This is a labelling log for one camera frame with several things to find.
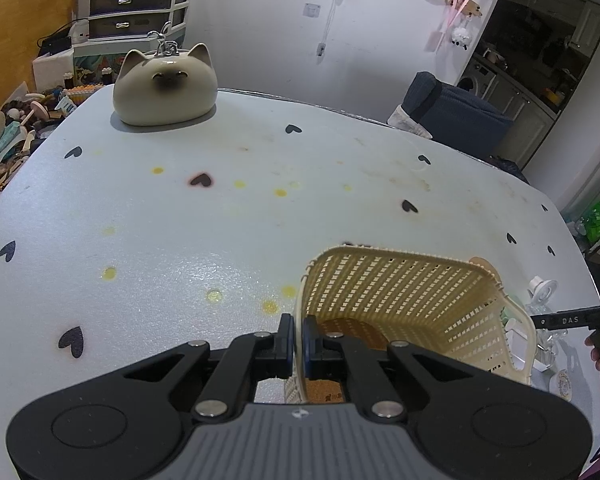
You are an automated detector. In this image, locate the white cloth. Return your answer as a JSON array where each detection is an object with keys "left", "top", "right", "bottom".
[{"left": 387, "top": 105, "right": 433, "bottom": 140}]

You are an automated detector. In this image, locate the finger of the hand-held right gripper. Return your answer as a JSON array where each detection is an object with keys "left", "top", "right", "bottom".
[{"left": 531, "top": 307, "right": 600, "bottom": 332}]

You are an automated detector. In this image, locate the white hanging cable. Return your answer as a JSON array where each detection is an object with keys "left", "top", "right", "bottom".
[{"left": 315, "top": 0, "right": 356, "bottom": 63}]

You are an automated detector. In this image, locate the orange wooden board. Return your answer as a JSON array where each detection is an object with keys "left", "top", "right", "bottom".
[{"left": 0, "top": 0, "right": 78, "bottom": 126}]

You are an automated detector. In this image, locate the white low cabinet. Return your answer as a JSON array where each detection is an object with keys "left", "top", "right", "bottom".
[{"left": 32, "top": 52, "right": 76, "bottom": 93}]

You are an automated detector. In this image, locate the dark blue armchair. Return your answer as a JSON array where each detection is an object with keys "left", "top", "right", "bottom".
[{"left": 387, "top": 71, "right": 516, "bottom": 157}]

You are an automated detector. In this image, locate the washing machine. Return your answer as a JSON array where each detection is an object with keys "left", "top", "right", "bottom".
[{"left": 457, "top": 57, "right": 498, "bottom": 98}]

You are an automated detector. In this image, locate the beige ceramic cat figure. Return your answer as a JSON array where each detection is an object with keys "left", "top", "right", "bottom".
[{"left": 112, "top": 43, "right": 217, "bottom": 126}]

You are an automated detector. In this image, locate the white sheep plush toy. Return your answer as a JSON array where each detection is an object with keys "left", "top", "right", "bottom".
[{"left": 450, "top": 17, "right": 473, "bottom": 51}]

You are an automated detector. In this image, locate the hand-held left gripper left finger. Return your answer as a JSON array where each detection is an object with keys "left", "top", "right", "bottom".
[{"left": 122, "top": 313, "right": 297, "bottom": 422}]

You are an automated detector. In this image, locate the wooden wall hook rack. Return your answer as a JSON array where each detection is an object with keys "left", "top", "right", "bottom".
[{"left": 445, "top": 0, "right": 483, "bottom": 18}]

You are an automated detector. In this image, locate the pile of household clutter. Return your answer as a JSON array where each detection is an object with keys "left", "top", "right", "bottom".
[{"left": 0, "top": 72, "right": 106, "bottom": 221}]

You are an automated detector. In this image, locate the cream plastic lattice basket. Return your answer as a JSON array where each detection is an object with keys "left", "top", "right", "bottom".
[{"left": 284, "top": 244, "right": 537, "bottom": 406}]

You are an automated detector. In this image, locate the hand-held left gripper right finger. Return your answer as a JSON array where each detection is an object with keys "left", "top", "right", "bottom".
[{"left": 302, "top": 313, "right": 474, "bottom": 422}]

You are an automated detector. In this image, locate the white round plastic piece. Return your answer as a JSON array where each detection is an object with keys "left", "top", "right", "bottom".
[{"left": 527, "top": 277, "right": 561, "bottom": 306}]

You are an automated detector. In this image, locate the round printed coaster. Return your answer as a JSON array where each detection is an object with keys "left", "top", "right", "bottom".
[{"left": 550, "top": 369, "right": 576, "bottom": 401}]

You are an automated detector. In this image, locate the clear glass item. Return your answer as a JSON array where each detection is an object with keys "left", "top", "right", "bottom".
[{"left": 530, "top": 327, "right": 566, "bottom": 368}]

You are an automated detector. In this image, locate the black electronic device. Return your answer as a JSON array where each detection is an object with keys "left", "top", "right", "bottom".
[{"left": 36, "top": 35, "right": 73, "bottom": 56}]

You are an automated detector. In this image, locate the silver wire ornament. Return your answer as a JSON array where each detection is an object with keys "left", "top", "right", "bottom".
[{"left": 147, "top": 22, "right": 178, "bottom": 58}]

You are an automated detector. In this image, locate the white heart-print table mat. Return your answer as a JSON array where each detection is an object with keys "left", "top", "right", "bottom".
[{"left": 0, "top": 87, "right": 600, "bottom": 480}]

